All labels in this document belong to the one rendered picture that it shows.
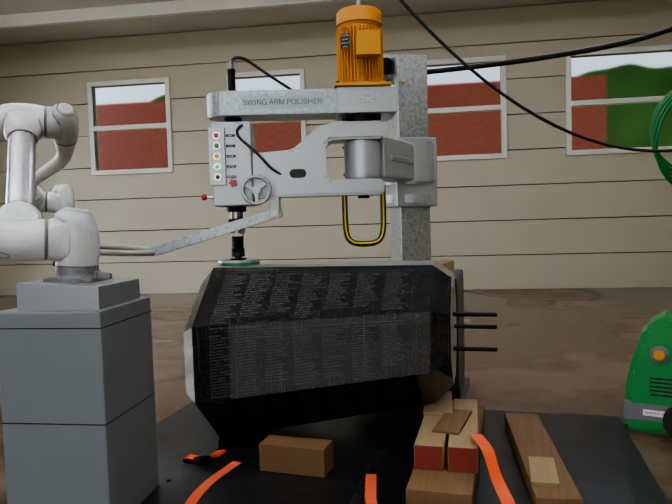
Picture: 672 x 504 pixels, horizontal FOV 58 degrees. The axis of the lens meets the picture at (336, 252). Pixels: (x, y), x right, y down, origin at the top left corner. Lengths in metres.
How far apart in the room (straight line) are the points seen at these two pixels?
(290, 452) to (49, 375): 1.02
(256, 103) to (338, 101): 0.41
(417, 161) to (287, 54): 6.14
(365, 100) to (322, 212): 6.14
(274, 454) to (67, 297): 1.08
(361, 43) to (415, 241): 1.23
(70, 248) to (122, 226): 7.76
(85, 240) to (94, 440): 0.72
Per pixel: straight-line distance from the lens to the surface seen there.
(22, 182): 2.63
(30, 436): 2.52
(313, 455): 2.70
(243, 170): 3.11
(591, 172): 9.38
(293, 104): 3.13
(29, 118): 2.85
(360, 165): 3.12
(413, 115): 3.76
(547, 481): 2.55
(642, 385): 3.39
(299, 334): 2.75
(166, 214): 9.88
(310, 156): 3.10
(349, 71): 3.19
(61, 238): 2.44
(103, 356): 2.30
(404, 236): 3.68
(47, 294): 2.41
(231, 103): 3.16
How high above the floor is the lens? 1.10
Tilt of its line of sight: 3 degrees down
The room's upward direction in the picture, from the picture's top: 2 degrees counter-clockwise
